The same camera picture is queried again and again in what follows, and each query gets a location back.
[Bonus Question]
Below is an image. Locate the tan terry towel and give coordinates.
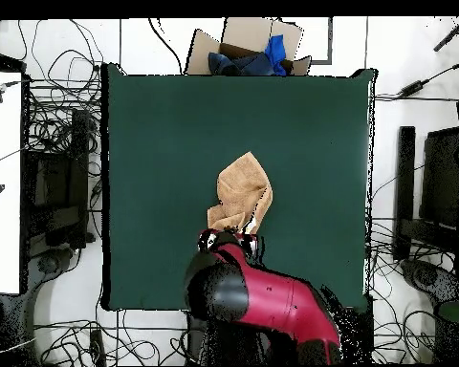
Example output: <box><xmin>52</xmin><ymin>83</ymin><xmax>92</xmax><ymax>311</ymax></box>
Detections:
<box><xmin>207</xmin><ymin>151</ymin><xmax>274</xmax><ymax>235</ymax></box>

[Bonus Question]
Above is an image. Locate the dark green tablecloth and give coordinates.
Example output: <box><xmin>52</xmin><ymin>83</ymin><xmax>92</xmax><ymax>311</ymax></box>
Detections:
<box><xmin>99</xmin><ymin>62</ymin><xmax>378</xmax><ymax>312</ymax></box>

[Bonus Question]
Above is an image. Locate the black power strip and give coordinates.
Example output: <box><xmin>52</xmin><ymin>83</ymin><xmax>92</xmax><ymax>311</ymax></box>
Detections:
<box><xmin>89</xmin><ymin>329</ymin><xmax>108</xmax><ymax>367</ymax></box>

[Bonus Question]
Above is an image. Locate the grey chair base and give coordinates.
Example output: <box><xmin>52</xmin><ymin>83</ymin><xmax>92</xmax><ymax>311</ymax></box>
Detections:
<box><xmin>22</xmin><ymin>246</ymin><xmax>83</xmax><ymax>307</ymax></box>

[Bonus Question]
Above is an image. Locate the navy blue garment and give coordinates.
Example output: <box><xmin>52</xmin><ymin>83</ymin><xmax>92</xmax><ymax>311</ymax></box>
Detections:
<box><xmin>207</xmin><ymin>51</ymin><xmax>276</xmax><ymax>76</ymax></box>

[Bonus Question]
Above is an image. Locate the black floor box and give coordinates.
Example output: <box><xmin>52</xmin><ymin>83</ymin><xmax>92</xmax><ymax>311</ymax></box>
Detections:
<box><xmin>352</xmin><ymin>305</ymin><xmax>375</xmax><ymax>354</ymax></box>

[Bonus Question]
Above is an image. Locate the bright blue cloth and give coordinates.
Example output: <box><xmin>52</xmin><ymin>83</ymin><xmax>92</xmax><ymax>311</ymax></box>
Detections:
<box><xmin>264</xmin><ymin>33</ymin><xmax>288</xmax><ymax>76</ymax></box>

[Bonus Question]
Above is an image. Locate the white desk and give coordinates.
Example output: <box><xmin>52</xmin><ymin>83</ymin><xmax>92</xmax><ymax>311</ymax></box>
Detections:
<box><xmin>0</xmin><ymin>70</ymin><xmax>23</xmax><ymax>295</ymax></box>

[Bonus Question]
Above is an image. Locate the brown cardboard box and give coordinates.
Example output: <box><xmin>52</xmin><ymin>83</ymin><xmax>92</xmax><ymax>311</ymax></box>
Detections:
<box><xmin>185</xmin><ymin>16</ymin><xmax>313</xmax><ymax>76</ymax></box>

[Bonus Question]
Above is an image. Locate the black upright bar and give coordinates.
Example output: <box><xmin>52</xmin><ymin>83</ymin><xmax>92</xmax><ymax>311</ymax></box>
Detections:
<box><xmin>392</xmin><ymin>125</ymin><xmax>417</xmax><ymax>262</ymax></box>

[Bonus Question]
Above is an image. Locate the black chair base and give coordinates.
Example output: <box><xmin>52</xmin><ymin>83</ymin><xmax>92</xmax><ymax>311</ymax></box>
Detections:
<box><xmin>399</xmin><ymin>258</ymin><xmax>459</xmax><ymax>309</ymax></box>

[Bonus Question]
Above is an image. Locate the black power adapter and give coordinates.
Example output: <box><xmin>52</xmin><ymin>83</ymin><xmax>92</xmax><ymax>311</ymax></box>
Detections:
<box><xmin>396</xmin><ymin>78</ymin><xmax>431</xmax><ymax>98</ymax></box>

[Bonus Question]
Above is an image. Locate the black tripod leg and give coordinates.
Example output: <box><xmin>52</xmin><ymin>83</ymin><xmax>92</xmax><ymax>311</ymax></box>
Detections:
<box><xmin>432</xmin><ymin>15</ymin><xmax>459</xmax><ymax>54</ymax></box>

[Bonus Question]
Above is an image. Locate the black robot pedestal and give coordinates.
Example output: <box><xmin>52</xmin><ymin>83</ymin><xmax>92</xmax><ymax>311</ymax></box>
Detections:
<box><xmin>186</xmin><ymin>310</ymin><xmax>303</xmax><ymax>366</ymax></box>

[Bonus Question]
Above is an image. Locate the black cable tangle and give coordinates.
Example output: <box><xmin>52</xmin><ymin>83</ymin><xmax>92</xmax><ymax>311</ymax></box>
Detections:
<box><xmin>16</xmin><ymin>18</ymin><xmax>105</xmax><ymax>156</ymax></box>
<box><xmin>370</xmin><ymin>308</ymin><xmax>438</xmax><ymax>365</ymax></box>
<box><xmin>367</xmin><ymin>217</ymin><xmax>457</xmax><ymax>277</ymax></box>
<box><xmin>33</xmin><ymin>309</ymin><xmax>189</xmax><ymax>367</ymax></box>

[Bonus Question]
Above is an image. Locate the black equipment frame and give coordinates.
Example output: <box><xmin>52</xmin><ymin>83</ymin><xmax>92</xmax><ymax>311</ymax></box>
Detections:
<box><xmin>22</xmin><ymin>108</ymin><xmax>97</xmax><ymax>251</ymax></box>

